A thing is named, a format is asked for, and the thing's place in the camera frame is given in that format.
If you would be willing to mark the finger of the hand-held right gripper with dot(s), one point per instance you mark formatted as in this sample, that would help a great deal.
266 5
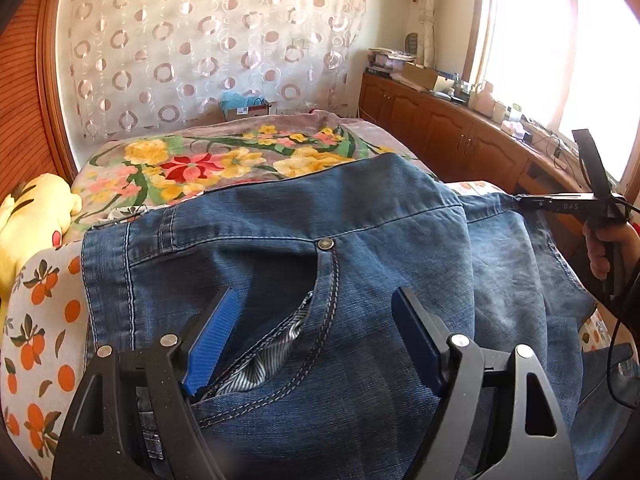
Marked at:
555 204

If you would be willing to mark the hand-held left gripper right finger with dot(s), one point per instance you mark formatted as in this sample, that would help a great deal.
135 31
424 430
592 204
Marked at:
415 335

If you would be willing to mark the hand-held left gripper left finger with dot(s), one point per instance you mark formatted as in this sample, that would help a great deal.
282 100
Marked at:
210 340

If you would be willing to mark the blue denim pants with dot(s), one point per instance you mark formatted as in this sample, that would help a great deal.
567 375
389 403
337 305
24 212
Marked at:
350 285

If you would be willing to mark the person's right hand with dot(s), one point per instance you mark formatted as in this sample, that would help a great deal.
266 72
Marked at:
597 255

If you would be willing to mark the wooden cabinet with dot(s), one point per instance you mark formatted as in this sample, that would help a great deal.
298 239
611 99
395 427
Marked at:
450 130

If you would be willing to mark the window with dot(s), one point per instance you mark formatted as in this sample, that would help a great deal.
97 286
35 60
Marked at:
545 35

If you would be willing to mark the orange fruit print bed sheet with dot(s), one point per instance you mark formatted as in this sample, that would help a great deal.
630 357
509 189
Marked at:
40 350

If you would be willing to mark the floral blanket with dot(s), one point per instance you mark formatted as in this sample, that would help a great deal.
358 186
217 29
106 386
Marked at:
225 165

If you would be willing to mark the cardboard box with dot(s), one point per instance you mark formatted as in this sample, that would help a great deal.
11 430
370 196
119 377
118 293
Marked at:
422 77

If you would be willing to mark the yellow plush toy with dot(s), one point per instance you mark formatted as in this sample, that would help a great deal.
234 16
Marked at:
30 220

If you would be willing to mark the stack of papers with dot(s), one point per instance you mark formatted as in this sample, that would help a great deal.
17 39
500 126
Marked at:
390 60

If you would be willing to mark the white window curtain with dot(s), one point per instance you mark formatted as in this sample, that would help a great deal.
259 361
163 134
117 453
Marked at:
430 10

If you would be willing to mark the blue bag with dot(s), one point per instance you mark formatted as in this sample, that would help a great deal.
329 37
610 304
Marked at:
240 102

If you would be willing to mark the sheer curtain with circles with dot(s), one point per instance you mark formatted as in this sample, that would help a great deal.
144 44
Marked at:
200 45

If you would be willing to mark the wooden slatted headboard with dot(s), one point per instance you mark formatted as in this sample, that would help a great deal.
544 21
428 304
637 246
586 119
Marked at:
30 85

